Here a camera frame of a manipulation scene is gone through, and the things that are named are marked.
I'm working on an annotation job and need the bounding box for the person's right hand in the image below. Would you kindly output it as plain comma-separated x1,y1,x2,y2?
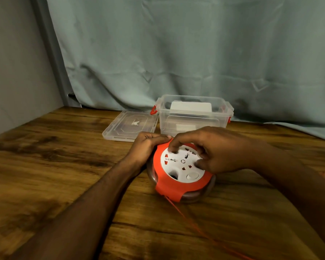
168,126,258,175

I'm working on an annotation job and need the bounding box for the person's left hand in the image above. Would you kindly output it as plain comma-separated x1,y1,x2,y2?
125,132,173,173

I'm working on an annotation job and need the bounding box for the orange white extension cord reel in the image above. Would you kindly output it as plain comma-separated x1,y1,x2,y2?
147,138,216,203

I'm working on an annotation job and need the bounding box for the person's left forearm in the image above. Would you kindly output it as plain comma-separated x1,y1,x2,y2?
8,157,142,260

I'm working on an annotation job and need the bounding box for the person's right forearm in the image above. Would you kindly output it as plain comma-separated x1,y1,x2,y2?
249,140,325,256

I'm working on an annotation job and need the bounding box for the clear plastic box lid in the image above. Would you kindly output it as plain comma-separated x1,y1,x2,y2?
102,109,160,142

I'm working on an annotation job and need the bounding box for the clear plastic storage box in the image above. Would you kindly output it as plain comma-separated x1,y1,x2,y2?
155,95,235,137

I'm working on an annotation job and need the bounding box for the white rectangular block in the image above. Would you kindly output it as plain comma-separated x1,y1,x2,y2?
169,101,212,113

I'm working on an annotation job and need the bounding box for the grey-green cloth curtain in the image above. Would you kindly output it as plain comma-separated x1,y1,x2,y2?
45,0,325,143

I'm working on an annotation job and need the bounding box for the thin orange cable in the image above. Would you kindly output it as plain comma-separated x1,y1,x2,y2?
164,196,256,260

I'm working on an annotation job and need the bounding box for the grey vertical post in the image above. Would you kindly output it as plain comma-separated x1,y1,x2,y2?
29,0,82,108

